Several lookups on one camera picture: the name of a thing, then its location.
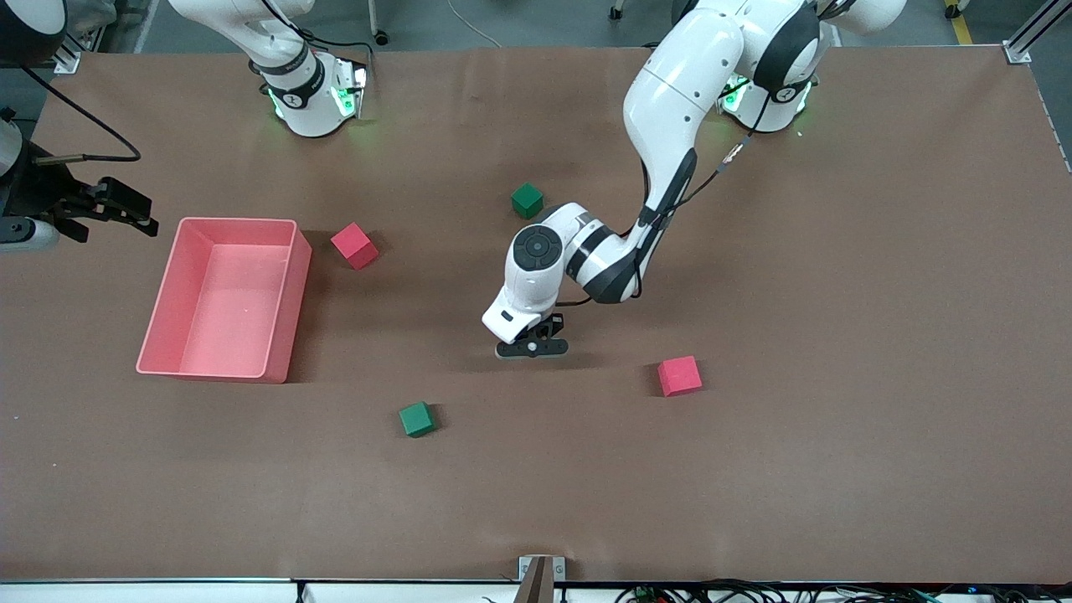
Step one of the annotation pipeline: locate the white floor cable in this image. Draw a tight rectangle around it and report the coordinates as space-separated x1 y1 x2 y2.
444 0 505 49

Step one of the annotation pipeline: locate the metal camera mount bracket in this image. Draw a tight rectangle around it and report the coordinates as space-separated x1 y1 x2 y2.
518 555 567 603

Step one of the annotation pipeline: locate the pink foam cube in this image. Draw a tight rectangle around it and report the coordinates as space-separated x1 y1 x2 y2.
657 355 704 398
330 222 380 271

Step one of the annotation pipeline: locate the grey cloth bundle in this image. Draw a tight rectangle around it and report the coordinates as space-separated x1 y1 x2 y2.
65 0 118 36

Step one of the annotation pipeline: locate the tangled black cable bundle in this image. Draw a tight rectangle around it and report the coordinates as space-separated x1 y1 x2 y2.
616 578 1072 603

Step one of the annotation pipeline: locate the aluminium frame post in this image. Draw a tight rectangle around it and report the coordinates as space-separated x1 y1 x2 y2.
1003 0 1072 65
50 32 85 76

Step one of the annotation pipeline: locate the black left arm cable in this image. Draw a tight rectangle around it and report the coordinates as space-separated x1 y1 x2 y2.
553 100 763 307

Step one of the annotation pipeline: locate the pink plastic bin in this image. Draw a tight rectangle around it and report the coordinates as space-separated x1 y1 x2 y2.
136 217 313 384

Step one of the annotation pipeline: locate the black right base cable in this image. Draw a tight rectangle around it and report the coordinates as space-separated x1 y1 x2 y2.
247 0 375 64

